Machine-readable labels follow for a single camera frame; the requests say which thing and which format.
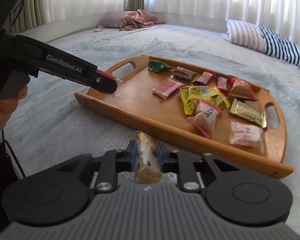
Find white gold dotted snack bar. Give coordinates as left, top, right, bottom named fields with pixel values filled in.
left=136, top=131, right=162, bottom=183

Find pink white pastry packet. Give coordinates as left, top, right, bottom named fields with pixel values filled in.
left=186, top=100, right=222, bottom=139

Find yellow snack bag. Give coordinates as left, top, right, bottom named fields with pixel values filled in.
left=179, top=86, right=230, bottom=115

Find small white red candy packet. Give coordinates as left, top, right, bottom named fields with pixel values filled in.
left=229, top=121, right=263, bottom=148

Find brown almond snack packet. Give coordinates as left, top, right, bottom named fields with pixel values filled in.
left=170, top=66, right=196, bottom=81

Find green snack packet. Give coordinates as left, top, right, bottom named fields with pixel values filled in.
left=148, top=60, right=172, bottom=73

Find left hand red nails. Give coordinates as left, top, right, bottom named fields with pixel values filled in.
left=0, top=86, right=28, bottom=130

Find light blue lace cloth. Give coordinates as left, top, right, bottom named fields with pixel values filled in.
left=5, top=37, right=300, bottom=228

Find wooden serving tray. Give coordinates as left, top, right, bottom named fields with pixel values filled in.
left=75, top=55, right=294, bottom=178

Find dark red candy bar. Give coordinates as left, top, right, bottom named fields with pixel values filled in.
left=192, top=71, right=217, bottom=86

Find grey bedsheet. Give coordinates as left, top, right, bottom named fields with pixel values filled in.
left=22, top=23, right=300, bottom=86

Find red peanut snack packet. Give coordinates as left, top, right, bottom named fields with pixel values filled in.
left=228, top=76, right=256, bottom=101

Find mauve pillow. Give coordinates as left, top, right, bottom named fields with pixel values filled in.
left=96, top=11, right=130, bottom=29

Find gold tea sachet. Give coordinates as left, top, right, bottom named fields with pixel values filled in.
left=230, top=98, right=267, bottom=128

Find pink crumpled cloth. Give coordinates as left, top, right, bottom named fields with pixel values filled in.
left=121, top=9, right=166, bottom=31

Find striped pillow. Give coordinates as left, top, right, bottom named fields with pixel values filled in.
left=222, top=20, right=300, bottom=68

